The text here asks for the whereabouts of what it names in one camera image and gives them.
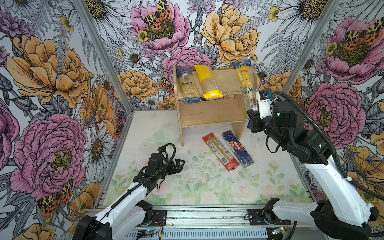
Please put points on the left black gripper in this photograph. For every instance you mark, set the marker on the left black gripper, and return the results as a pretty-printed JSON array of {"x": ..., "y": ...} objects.
[{"x": 179, "y": 168}]

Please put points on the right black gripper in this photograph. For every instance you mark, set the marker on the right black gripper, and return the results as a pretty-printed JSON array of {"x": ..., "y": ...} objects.
[{"x": 255, "y": 120}]

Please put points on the red clear spaghetti bag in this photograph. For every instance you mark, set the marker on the red clear spaghetti bag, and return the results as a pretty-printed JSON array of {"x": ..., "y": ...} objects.
[{"x": 221, "y": 152}]

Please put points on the blue gold spaghetti bag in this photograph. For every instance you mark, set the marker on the blue gold spaghetti bag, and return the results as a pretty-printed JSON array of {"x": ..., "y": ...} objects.
[{"x": 243, "y": 70}]

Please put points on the blue Barilla spaghetti box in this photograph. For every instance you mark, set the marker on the blue Barilla spaghetti box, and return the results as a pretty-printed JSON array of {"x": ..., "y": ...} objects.
[{"x": 242, "y": 156}]

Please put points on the dark blue spaghetti bag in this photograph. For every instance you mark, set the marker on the dark blue spaghetti bag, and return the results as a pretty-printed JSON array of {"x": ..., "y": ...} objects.
[{"x": 188, "y": 85}]

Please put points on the yellow spaghetti bag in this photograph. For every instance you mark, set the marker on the yellow spaghetti bag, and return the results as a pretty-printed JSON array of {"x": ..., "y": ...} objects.
[{"x": 208, "y": 83}]

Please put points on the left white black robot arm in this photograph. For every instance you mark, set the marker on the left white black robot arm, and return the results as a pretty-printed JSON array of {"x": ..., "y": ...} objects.
[{"x": 130, "y": 209}]

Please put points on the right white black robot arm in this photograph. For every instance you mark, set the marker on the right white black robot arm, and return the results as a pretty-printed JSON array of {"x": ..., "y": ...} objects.
[{"x": 344, "y": 215}]

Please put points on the wooden two-tier shelf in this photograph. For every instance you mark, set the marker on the wooden two-tier shelf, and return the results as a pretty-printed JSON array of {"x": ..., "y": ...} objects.
[{"x": 231, "y": 109}]

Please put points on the small green circuit board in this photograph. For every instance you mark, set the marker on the small green circuit board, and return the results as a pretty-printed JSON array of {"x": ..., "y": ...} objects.
[{"x": 149, "y": 233}]

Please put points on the right small circuit board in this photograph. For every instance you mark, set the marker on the right small circuit board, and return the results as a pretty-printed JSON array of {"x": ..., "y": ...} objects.
[{"x": 277, "y": 231}]

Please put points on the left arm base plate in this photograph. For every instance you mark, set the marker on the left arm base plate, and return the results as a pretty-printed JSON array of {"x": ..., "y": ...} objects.
[{"x": 155, "y": 218}]

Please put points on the aluminium front rail frame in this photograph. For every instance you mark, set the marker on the aluminium front rail frame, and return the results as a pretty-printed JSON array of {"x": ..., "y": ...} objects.
[{"x": 204, "y": 217}]

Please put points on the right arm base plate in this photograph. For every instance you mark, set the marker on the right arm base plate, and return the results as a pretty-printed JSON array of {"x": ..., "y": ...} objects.
[{"x": 258, "y": 217}]

